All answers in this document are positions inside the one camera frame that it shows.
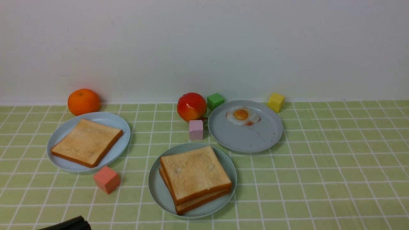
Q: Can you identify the rear fried egg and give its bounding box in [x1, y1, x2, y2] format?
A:
[226, 107, 261, 126]

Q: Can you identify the green cube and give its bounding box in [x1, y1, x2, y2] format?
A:
[206, 93, 225, 111]

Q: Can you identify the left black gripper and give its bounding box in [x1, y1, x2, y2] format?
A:
[40, 216, 91, 230]

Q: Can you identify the red apple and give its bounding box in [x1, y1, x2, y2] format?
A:
[177, 93, 207, 122]

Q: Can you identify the centre teal plate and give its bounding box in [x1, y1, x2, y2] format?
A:
[149, 143, 237, 219]

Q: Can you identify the orange fruit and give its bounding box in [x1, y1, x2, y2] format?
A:
[67, 88, 101, 116]

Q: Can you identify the right grey plate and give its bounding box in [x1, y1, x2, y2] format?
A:
[208, 100, 283, 154]

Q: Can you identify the yellow cube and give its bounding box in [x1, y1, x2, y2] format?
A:
[267, 93, 285, 113]

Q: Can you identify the pink cube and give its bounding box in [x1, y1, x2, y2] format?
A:
[189, 120, 204, 140]

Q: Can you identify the toast slice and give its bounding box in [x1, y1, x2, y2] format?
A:
[151, 167, 237, 218]
[160, 145, 232, 205]
[51, 119, 124, 168]

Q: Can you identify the left blue plate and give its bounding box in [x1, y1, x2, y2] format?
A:
[47, 112, 131, 173]

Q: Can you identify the salmon red cube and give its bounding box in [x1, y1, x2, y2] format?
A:
[93, 166, 121, 195]

